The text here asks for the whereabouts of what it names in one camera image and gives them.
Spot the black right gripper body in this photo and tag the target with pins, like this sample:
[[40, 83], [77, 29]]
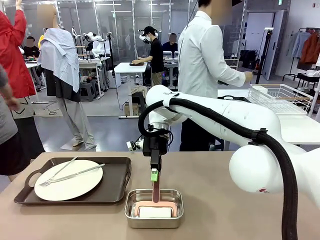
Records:
[[160, 141]]

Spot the right gripper black green finger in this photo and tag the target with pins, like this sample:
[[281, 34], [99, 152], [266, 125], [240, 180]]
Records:
[[154, 160], [160, 160]]

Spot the brown serving tray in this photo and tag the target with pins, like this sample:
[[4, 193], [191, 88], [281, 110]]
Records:
[[112, 180]]

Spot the pink lint roller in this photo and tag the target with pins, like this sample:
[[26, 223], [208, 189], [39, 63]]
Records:
[[155, 212]]

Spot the white round plate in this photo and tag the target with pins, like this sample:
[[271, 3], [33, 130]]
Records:
[[75, 185]]

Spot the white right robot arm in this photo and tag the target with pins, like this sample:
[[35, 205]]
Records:
[[225, 120]]

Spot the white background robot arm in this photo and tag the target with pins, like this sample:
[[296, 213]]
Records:
[[96, 47]]

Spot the white sleeved right forearm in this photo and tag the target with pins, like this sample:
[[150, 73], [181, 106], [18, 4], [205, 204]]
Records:
[[235, 76]]

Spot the person right hand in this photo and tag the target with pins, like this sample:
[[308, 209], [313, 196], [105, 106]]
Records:
[[248, 75]]

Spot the cardboard box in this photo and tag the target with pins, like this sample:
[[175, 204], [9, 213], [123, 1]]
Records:
[[131, 109]]

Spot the black step stool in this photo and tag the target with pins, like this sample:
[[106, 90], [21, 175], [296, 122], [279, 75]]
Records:
[[217, 146]]

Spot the stainless steel tray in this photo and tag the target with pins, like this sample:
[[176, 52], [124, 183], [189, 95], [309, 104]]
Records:
[[130, 217]]

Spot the white background desk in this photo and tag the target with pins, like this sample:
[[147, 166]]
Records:
[[130, 68]]

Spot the person with VR headset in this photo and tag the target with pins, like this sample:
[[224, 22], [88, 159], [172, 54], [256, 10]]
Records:
[[156, 57]]

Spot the grey plastic stool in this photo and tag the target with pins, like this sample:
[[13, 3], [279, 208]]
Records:
[[88, 90]]

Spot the person in white shirt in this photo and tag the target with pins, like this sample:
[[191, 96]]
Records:
[[200, 62]]

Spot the black tray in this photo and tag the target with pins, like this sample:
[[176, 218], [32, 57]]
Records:
[[240, 99]]

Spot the seated person in dark top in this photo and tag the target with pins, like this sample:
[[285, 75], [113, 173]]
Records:
[[171, 46]]

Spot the black bags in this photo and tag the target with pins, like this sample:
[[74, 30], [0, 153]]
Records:
[[248, 58]]

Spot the mannequin in striped shirt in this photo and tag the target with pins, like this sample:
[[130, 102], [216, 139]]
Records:
[[60, 55]]

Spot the white side table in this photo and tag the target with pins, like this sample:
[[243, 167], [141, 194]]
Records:
[[300, 127]]

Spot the person in grey top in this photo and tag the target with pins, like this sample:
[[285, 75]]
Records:
[[6, 120]]

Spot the black clothes rack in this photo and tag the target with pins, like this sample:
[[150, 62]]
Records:
[[300, 75]]

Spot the seated person in black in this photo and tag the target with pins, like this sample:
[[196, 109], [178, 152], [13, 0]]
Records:
[[31, 48]]

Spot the mannequin in red coat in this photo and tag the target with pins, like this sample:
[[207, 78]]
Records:
[[15, 62]]

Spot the light blue hanging shirt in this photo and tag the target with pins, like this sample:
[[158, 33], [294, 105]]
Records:
[[298, 43]]

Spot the orange hanging jacket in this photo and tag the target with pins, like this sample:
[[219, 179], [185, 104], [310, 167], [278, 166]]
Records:
[[311, 48]]

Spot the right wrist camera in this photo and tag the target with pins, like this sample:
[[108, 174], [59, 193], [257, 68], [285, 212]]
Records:
[[131, 146]]

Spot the black tripod with camera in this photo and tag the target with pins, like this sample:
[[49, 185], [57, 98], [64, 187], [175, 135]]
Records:
[[263, 57]]

